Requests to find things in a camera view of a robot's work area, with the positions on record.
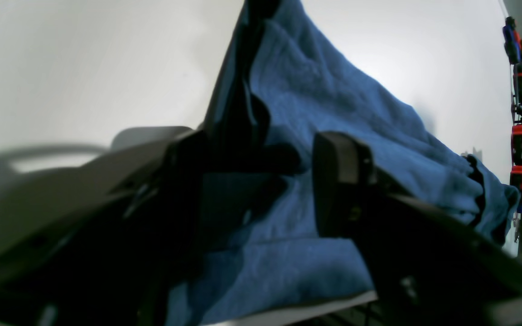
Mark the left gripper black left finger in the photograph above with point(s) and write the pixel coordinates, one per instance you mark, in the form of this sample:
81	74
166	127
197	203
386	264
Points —
148	215

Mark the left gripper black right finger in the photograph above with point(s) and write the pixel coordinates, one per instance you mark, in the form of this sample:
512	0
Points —
428	269

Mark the blue T-shirt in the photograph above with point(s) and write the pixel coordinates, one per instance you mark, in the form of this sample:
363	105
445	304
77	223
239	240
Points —
270	213

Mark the long-bar blue red clamp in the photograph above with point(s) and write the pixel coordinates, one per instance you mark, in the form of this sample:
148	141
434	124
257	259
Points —
516	181

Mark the top blue red clamp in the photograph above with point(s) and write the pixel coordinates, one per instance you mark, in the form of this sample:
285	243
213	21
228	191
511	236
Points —
512	41

